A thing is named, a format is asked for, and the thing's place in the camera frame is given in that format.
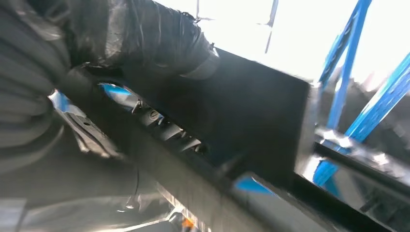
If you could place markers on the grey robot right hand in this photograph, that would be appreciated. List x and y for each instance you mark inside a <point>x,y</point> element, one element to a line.
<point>96,192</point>

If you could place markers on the blue metal shelf rack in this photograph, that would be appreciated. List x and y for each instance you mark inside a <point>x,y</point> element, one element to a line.
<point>347,64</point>

